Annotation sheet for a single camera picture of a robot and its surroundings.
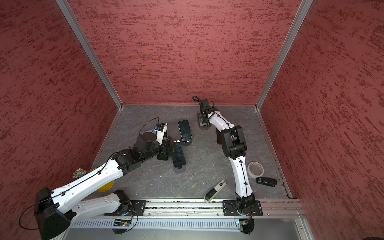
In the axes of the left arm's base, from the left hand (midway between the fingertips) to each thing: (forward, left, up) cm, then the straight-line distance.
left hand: (170, 144), depth 76 cm
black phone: (-2, -3, -11) cm, 11 cm away
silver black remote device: (-20, -23, -15) cm, 34 cm away
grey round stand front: (-6, -4, -19) cm, 21 cm away
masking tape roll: (-5, -50, -20) cm, 54 cm away
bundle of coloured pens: (-15, +42, -2) cm, 44 cm away
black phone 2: (+16, -6, -10) cm, 20 cm away
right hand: (+28, -19, -15) cm, 37 cm away
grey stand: (+25, -20, -18) cm, 37 cm away
